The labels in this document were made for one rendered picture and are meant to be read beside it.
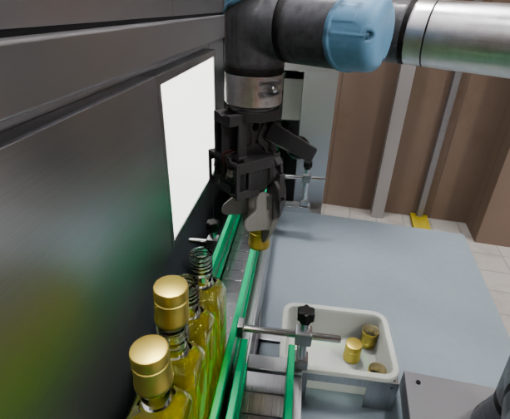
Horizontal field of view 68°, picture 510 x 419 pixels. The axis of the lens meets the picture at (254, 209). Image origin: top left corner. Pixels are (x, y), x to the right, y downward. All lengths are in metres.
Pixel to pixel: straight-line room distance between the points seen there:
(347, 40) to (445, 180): 2.73
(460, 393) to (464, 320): 0.28
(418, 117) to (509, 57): 2.42
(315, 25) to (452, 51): 0.17
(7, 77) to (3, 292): 0.18
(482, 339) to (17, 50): 1.03
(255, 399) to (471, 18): 0.59
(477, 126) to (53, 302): 2.83
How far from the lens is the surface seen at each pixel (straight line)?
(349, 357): 0.86
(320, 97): 1.31
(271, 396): 0.67
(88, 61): 0.49
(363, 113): 2.88
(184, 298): 0.38
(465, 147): 3.04
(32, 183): 0.39
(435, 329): 1.04
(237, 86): 0.48
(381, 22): 0.42
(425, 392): 0.84
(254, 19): 0.46
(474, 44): 0.51
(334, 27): 0.41
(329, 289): 1.06
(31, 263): 0.41
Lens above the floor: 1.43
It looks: 29 degrees down
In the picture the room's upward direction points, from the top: 2 degrees clockwise
